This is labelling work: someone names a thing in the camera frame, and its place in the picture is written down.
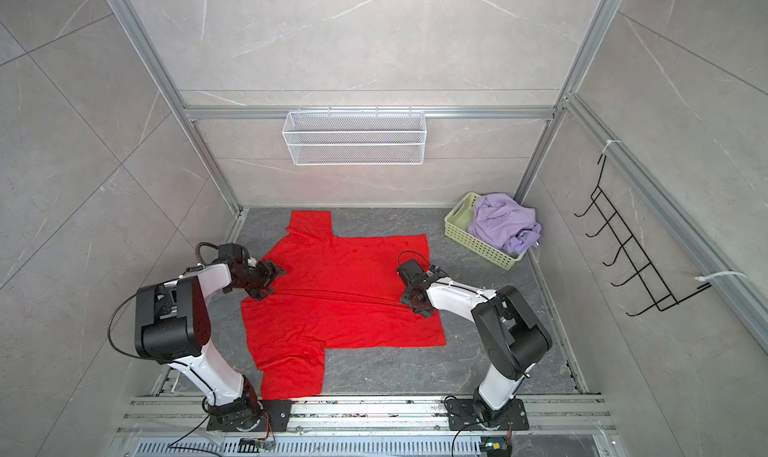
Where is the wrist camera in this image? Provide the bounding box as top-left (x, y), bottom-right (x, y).
top-left (213, 243), bottom-right (250, 272)
top-left (396, 259), bottom-right (425, 286)

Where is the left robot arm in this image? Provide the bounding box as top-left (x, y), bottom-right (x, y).
top-left (134, 258), bottom-right (292, 432)

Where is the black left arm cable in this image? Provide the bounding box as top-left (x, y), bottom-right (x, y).
top-left (106, 240), bottom-right (223, 362)

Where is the green plastic basket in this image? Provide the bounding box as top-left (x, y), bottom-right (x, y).
top-left (444, 192), bottom-right (525, 271)

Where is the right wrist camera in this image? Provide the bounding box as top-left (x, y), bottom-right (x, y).
top-left (396, 259), bottom-right (425, 286)

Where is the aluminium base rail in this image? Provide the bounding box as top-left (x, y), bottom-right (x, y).
top-left (106, 394), bottom-right (626, 456)

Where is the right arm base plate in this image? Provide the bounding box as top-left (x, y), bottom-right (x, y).
top-left (443, 395), bottom-right (530, 431)

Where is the red t-shirt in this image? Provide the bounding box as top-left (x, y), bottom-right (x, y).
top-left (241, 210), bottom-right (446, 400)

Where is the black wire hook rack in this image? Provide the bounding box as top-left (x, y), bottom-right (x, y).
top-left (574, 155), bottom-right (712, 317)

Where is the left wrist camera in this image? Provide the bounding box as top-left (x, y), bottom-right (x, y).
top-left (213, 243), bottom-right (250, 272)

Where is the white wire mesh basket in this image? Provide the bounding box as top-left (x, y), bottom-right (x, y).
top-left (282, 110), bottom-right (428, 166)

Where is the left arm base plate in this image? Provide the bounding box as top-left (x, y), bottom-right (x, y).
top-left (206, 400), bottom-right (293, 432)

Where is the purple t-shirt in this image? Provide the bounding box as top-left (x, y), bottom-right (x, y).
top-left (467, 193), bottom-right (542, 255)

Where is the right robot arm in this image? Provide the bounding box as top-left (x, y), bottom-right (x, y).
top-left (397, 259), bottom-right (553, 428)

